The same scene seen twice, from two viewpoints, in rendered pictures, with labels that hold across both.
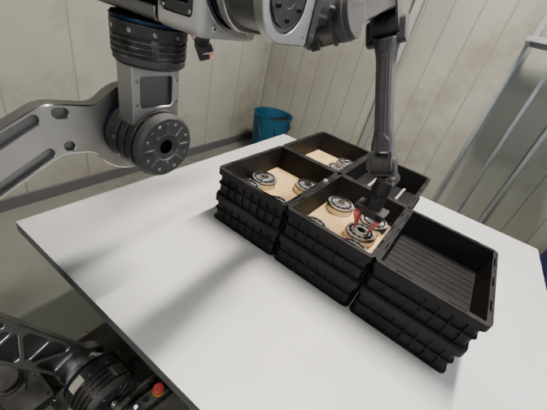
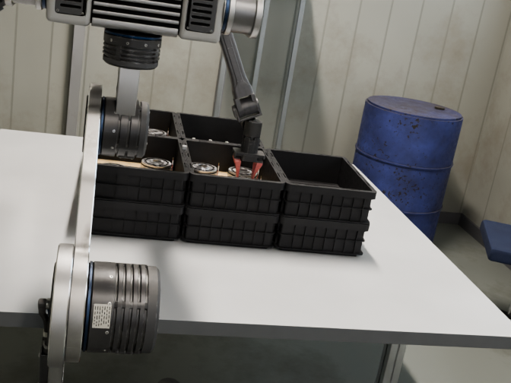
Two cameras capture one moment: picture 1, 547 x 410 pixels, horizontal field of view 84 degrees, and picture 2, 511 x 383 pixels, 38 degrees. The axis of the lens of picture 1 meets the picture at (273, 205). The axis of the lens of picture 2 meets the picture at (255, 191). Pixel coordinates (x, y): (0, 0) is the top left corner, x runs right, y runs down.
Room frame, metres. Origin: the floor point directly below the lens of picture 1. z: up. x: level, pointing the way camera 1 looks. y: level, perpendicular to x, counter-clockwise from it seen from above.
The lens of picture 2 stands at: (-0.97, 1.20, 1.61)
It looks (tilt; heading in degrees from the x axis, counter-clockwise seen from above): 18 degrees down; 320
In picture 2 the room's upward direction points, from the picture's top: 9 degrees clockwise
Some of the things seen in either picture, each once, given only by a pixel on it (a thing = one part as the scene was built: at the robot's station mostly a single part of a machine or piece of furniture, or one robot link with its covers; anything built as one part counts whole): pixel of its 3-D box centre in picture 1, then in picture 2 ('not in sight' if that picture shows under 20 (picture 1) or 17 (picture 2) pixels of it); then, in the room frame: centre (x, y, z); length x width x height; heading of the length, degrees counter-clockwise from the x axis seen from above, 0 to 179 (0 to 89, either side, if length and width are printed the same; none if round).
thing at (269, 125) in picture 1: (270, 134); not in sight; (3.18, 0.22, 0.27); 0.47 x 0.45 x 0.54; 63
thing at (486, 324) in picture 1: (440, 257); (317, 172); (0.75, -0.53, 0.92); 0.40 x 0.30 x 0.02; 151
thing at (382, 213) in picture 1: (374, 202); (249, 146); (0.87, -0.32, 0.98); 0.10 x 0.07 x 0.07; 61
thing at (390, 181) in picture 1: (383, 185); (252, 128); (0.88, -0.32, 1.04); 0.07 x 0.06 x 0.07; 152
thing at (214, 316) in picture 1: (313, 294); (195, 299); (1.02, -0.29, 0.35); 1.60 x 1.60 x 0.70; 63
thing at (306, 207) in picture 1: (347, 221); (228, 177); (0.90, -0.27, 0.87); 0.40 x 0.30 x 0.11; 151
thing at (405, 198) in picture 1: (382, 188); (215, 144); (1.25, -0.46, 0.87); 0.40 x 0.30 x 0.11; 151
